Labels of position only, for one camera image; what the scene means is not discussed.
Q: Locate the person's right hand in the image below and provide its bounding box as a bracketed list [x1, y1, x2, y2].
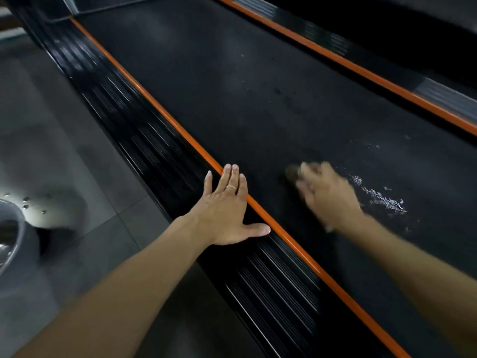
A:
[295, 161, 367, 234]

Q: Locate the person's left hand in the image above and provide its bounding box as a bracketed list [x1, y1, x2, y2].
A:
[182, 164, 271, 247]

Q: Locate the brown scrubbing sponge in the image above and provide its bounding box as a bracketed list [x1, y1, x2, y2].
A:
[285, 164, 303, 184]

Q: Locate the person's left forearm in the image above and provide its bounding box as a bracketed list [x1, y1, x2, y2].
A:
[11, 215, 215, 358]

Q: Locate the person's right forearm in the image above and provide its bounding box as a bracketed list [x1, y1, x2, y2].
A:
[345, 213, 477, 358]

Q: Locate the orange treadmill trim strip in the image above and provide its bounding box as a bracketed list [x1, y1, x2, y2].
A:
[70, 18, 412, 358]
[210, 0, 477, 137]

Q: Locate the white soap foam patch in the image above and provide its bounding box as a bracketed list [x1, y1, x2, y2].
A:
[348, 174, 408, 216]

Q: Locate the black treadmill belt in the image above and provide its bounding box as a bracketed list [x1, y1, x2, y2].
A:
[75, 0, 477, 358]

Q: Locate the grey bucket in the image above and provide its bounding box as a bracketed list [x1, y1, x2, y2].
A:
[0, 199, 42, 295]

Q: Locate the black ribbed treadmill side rail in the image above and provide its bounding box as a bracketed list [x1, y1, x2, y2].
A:
[4, 0, 396, 358]
[224, 0, 477, 125]

